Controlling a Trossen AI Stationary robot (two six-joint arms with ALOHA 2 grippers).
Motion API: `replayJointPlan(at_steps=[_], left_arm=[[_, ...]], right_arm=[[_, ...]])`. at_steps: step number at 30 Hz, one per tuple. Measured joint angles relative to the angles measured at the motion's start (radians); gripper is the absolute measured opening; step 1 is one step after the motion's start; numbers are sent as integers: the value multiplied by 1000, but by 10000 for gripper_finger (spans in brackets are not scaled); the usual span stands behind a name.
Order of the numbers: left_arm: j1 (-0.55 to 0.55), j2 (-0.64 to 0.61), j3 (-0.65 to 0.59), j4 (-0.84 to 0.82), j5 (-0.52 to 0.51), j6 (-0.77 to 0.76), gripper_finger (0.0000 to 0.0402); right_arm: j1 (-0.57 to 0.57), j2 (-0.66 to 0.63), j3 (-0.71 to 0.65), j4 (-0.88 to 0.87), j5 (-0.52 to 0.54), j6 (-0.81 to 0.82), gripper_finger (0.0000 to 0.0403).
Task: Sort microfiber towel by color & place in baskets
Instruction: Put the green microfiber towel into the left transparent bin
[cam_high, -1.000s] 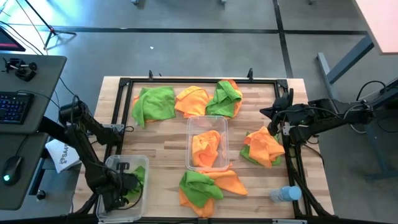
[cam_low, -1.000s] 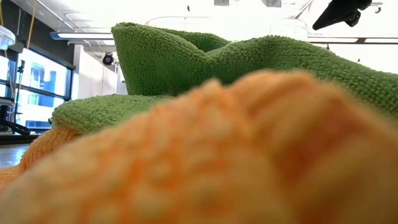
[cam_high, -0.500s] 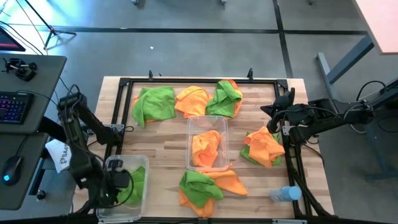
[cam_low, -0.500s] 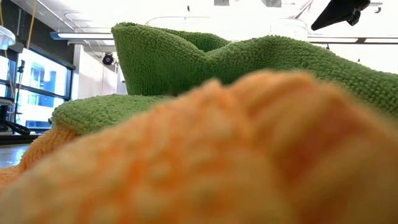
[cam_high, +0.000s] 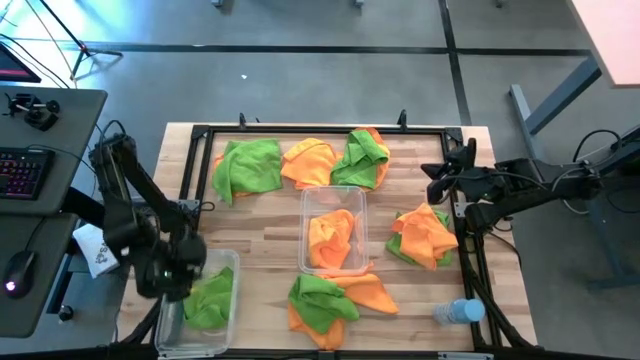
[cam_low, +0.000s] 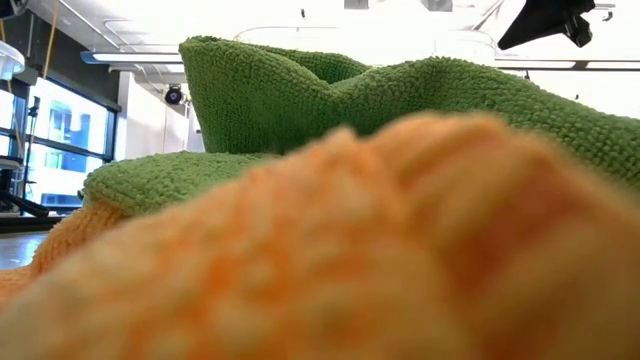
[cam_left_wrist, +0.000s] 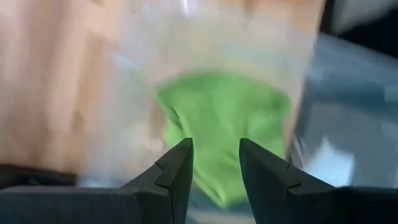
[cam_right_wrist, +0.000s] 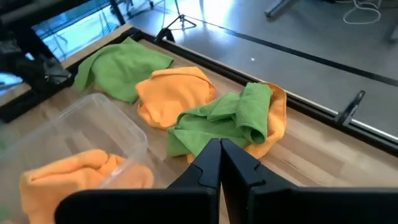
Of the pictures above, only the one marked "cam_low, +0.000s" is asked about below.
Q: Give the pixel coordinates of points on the ceiling light bar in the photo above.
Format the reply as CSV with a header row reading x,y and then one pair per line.
x,y
135,57

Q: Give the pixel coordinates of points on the orange microfiber towel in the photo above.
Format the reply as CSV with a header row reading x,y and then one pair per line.
x,y
350,250

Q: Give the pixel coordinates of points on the green microfiber towel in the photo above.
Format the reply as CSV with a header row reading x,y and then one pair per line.
x,y
280,100

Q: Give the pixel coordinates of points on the black aluminium table frame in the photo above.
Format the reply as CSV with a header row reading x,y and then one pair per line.
x,y
30,223

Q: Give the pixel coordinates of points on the black tripod stand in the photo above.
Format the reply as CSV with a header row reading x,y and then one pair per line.
x,y
31,150

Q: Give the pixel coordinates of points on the clear plastic basket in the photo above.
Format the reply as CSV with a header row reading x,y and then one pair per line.
x,y
10,60

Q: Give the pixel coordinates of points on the black round spotlight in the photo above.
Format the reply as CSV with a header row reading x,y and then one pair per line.
x,y
173,95

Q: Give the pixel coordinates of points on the large window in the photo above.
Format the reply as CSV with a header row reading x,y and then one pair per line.
x,y
70,125

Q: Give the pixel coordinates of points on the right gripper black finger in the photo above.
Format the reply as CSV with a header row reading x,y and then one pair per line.
x,y
537,20

